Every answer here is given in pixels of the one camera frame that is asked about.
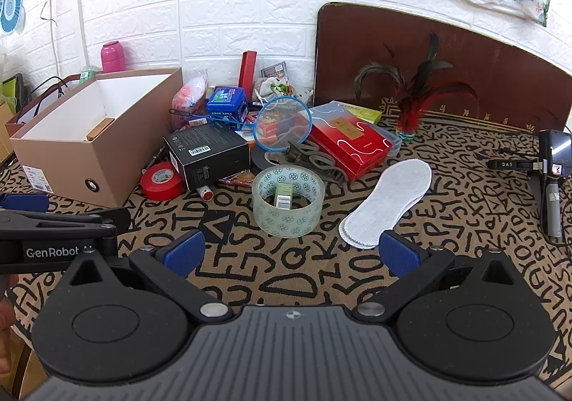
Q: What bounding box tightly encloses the clear patterned tape roll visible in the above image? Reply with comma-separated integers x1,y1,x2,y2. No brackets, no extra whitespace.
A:
251,165,323,237

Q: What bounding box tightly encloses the brown paper bag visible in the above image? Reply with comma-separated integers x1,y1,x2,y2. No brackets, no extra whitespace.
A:
17,74,97,125

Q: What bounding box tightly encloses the dark picture card box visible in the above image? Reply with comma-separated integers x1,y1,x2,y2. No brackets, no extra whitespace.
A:
260,62,289,80

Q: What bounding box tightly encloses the red and white packet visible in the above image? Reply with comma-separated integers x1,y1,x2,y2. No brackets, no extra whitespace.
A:
172,78,209,116

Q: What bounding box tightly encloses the grey plastic glasses frame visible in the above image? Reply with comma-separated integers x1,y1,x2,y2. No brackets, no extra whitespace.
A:
286,141,347,184

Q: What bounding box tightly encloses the orange snack packet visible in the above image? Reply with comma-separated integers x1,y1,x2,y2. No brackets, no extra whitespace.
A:
219,170,255,188

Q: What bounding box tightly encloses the brown wooden board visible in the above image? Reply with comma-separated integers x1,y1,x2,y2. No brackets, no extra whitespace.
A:
315,2,572,136

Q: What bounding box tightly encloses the red tape roll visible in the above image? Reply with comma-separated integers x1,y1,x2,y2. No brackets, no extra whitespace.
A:
140,162,187,201

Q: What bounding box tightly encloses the brown cardboard box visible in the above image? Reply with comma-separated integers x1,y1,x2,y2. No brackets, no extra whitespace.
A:
5,68,184,207

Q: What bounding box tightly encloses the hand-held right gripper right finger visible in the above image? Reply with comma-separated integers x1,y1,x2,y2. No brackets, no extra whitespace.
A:
353,230,521,323

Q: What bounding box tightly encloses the person's left hand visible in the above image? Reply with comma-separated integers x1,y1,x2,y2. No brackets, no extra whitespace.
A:
0,300,14,376

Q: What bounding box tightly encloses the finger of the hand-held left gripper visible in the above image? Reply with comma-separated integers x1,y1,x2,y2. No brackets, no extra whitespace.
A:
0,208,131,241
0,193,50,215

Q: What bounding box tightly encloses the red gift box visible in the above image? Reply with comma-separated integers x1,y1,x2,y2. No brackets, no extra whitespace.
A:
307,108,390,182

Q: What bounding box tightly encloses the red feather shuttlecock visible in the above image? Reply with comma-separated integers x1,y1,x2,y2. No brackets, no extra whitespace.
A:
354,33,479,143

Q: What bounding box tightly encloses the white printed plastic bag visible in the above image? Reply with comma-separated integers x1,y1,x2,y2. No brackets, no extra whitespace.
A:
254,77,314,106

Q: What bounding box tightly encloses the small green box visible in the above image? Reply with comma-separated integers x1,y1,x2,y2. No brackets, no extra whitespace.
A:
273,184,294,209

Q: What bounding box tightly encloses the green bag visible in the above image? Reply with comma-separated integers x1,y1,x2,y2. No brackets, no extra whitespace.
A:
0,74,24,112

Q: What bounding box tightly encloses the tall red box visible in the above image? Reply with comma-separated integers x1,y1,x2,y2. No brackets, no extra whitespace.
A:
238,51,258,91

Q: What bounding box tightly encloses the pink bottle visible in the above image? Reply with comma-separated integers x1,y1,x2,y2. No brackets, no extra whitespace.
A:
100,41,127,73

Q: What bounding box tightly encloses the blue net scoop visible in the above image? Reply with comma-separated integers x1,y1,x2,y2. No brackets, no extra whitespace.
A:
197,97,312,154

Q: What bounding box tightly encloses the black hand-held device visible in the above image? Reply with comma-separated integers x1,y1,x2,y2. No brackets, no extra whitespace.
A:
487,129,572,245

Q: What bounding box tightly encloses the yellow green flat box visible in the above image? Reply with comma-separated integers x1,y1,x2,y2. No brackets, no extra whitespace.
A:
339,102,383,125

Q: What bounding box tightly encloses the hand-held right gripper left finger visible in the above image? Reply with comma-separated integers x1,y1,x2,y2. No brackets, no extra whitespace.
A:
58,229,235,323

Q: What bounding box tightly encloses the clear plastic case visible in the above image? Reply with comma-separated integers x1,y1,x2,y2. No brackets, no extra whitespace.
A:
310,101,403,157

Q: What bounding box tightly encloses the blue plastic box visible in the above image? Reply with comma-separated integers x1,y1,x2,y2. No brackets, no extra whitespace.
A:
206,87,249,125

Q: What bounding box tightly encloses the white shoe insole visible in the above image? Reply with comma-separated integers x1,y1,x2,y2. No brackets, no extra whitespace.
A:
338,160,433,249

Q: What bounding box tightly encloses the black patterned tablecloth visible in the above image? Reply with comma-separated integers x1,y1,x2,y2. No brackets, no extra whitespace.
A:
0,97,572,388

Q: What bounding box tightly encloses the black product box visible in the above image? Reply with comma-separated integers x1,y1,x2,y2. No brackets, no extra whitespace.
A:
163,121,251,192

